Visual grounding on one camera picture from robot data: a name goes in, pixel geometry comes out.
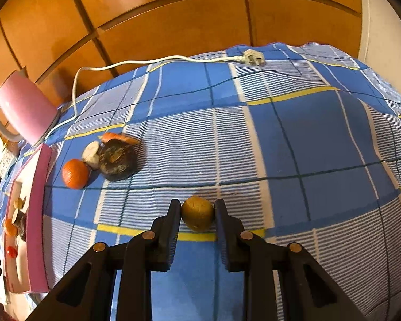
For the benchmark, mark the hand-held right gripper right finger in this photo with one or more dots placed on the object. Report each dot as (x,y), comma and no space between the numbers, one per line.
(221,230)

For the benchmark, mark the blue plaid tablecloth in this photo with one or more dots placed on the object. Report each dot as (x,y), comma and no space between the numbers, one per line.
(287,147)

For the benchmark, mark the dark cylindrical cane piece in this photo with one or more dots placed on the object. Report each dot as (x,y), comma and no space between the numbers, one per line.
(21,227)

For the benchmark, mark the red cherry tomato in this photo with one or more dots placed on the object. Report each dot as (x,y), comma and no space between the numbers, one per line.
(11,251)

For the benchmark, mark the silver embossed tissue box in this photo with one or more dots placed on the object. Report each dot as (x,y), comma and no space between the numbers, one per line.
(5,164)

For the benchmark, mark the dark round water chestnut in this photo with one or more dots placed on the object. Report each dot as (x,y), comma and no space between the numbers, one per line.
(117,164)

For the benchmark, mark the tan longan fruit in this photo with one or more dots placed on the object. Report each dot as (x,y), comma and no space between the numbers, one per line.
(18,203)
(197,218)

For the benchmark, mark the small orange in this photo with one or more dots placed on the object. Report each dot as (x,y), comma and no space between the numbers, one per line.
(75,174)

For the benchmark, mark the pink shallow cardboard tray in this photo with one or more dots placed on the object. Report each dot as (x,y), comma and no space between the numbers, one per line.
(36,207)

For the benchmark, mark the pink electric kettle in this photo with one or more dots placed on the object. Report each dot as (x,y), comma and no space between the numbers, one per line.
(23,107)

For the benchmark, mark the orange-red peel scrap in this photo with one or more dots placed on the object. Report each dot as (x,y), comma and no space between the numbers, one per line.
(117,137)

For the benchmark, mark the large orange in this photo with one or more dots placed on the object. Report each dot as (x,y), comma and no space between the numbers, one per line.
(10,228)

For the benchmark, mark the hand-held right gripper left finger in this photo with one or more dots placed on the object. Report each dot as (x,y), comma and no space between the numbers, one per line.
(174,230)

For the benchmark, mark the dark cane piece cream cut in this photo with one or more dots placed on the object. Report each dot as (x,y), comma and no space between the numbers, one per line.
(90,153)

